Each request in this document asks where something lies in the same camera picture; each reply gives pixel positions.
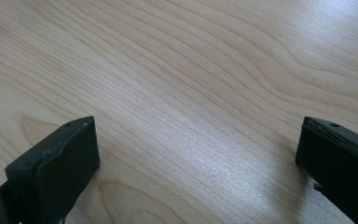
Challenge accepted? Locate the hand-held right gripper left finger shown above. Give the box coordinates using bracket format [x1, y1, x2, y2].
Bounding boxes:
[0, 116, 102, 224]

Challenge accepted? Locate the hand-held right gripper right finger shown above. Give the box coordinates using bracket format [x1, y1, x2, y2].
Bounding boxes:
[295, 116, 358, 224]

